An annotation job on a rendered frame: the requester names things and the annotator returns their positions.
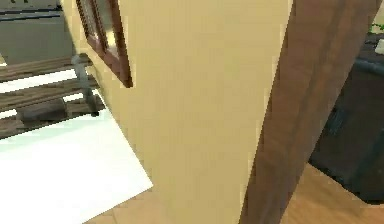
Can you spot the brown wooden room door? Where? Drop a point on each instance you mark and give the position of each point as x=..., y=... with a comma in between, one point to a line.
x=300, y=110

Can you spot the dark cabinet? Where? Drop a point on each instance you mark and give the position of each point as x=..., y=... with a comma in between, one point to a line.
x=356, y=123

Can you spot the green house plant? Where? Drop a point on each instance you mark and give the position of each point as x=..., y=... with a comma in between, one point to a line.
x=377, y=27

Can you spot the brown framed wall picture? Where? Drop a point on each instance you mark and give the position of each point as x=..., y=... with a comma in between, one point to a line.
x=113, y=50

